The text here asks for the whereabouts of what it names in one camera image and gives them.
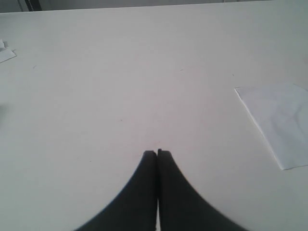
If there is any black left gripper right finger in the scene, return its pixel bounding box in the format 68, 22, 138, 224
157, 149, 245, 231

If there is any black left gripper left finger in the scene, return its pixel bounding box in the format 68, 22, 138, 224
78, 151, 157, 231

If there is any white paper sheet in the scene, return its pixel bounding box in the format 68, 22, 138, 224
235, 83, 308, 170

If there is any white paper scrap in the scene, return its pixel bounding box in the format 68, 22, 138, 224
0, 39, 16, 63

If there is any dark vertical post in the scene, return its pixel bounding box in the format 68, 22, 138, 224
17, 0, 42, 12

